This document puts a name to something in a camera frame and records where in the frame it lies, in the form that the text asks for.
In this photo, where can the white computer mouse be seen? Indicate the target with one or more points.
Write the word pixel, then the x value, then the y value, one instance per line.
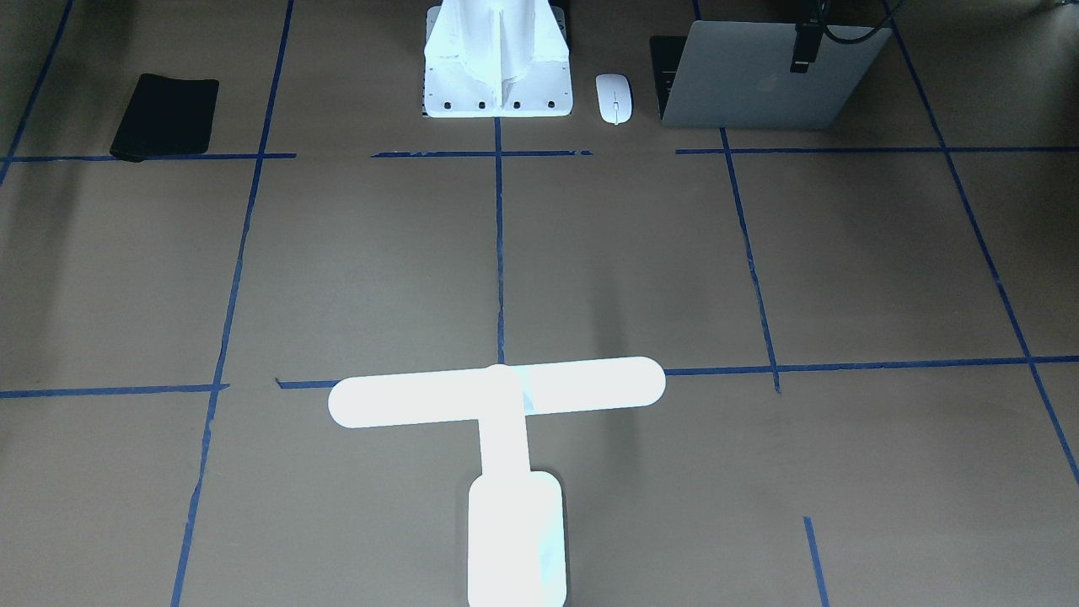
pixel 614 96

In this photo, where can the silver grey laptop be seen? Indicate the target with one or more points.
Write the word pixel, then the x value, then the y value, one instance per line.
pixel 767 76

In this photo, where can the black mouse pad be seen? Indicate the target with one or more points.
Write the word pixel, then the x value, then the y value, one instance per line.
pixel 166 116

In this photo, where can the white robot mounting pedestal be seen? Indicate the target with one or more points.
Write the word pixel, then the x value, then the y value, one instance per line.
pixel 488 59

